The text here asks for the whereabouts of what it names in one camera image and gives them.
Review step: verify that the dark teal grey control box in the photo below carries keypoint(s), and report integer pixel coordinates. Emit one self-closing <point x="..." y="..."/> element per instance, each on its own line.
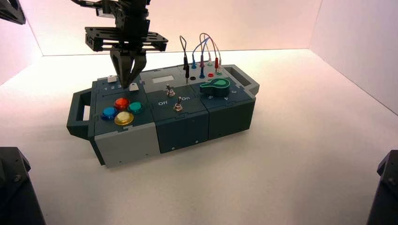
<point x="180" y="124"/>

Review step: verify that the white slider knob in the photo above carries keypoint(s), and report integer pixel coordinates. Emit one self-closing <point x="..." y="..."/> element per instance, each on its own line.
<point x="112" y="79"/>
<point x="134" y="87"/>

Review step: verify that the red round push button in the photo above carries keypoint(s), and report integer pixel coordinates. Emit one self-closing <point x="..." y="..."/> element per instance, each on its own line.
<point x="122" y="103"/>

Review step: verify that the blue round push button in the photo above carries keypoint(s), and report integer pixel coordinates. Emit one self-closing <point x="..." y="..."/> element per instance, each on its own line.
<point x="109" y="113"/>

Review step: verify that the green black rotary knob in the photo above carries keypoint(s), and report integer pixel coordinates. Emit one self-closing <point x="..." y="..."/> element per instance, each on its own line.
<point x="216" y="87"/>

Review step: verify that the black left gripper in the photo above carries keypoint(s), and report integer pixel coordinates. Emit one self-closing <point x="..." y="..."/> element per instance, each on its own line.
<point x="130" y="28"/>

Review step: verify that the yellow round push button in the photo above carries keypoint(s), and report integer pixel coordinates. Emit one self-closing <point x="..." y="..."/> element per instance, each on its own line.
<point x="124" y="118"/>

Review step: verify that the green round push button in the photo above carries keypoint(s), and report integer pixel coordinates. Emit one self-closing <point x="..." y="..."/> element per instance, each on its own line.
<point x="135" y="107"/>

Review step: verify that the metal toggle switch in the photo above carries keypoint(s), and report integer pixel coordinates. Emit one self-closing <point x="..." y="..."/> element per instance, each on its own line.
<point x="178" y="105"/>
<point x="169" y="91"/>

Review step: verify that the pale rectangular display window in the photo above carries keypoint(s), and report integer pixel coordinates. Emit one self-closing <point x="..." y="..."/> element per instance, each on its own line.
<point x="163" y="79"/>

